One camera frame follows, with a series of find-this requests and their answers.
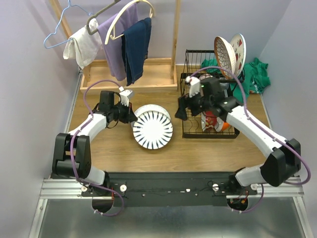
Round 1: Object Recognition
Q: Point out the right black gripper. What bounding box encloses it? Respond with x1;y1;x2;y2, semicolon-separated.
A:
174;87;212;120

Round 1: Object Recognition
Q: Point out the blue striped white plate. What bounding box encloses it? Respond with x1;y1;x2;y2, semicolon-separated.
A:
132;111;173;150

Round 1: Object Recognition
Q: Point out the white bowl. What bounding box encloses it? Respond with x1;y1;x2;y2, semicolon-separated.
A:
201;111;217;132

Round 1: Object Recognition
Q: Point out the orange bowl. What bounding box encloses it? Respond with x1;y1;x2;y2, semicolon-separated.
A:
214;118;231;132

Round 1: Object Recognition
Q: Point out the grey ceramic mug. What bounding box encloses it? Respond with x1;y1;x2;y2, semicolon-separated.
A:
220;82;229;94

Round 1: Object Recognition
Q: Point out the black wire dish rack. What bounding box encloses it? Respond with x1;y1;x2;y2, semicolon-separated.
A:
180;50;240;139

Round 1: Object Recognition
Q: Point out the brown flower pattern plate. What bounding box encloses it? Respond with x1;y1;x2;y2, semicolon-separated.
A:
214;36;237;80

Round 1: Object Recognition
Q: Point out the watermelon pattern white plate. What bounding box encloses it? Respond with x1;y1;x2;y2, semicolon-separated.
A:
230;34;246;76

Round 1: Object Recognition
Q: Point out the pink ceramic mug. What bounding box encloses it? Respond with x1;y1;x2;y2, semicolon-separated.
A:
199;73;213;80

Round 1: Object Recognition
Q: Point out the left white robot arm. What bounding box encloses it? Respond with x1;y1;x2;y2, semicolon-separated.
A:
52;87;137;196

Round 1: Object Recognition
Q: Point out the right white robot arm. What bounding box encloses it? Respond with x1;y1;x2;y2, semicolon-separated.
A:
175;76;301;194

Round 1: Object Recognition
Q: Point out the wooden clothes rack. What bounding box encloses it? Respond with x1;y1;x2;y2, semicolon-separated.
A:
49;0;181;95

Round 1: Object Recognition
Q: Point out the plain white scalloped plate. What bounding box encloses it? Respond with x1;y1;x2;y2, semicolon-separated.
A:
134;104;171;119

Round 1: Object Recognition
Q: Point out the purple cloth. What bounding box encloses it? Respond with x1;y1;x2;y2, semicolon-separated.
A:
97;3;138;81

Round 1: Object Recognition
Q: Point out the dark blue cloth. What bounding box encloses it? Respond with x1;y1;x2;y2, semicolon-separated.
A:
121;17;152;86

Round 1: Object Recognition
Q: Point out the green t-shirt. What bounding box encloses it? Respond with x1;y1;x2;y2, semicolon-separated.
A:
201;58;270;102

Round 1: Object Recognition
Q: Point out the cream hanger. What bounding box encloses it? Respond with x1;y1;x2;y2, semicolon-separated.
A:
104;0;156;45

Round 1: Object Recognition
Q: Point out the white cloth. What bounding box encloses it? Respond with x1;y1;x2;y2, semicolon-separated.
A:
63;25;102;69

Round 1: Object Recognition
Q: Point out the grey hanger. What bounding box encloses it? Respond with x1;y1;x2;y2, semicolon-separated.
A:
86;0;120;35

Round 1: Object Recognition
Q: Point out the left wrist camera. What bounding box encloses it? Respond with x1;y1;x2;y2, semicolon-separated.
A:
119;86;134;107

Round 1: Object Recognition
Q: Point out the black mounting base rail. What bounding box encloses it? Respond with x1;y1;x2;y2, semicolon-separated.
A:
39;171;304;208

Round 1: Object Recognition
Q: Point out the blue wire hanger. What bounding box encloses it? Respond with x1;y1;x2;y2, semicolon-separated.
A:
43;0;93;50

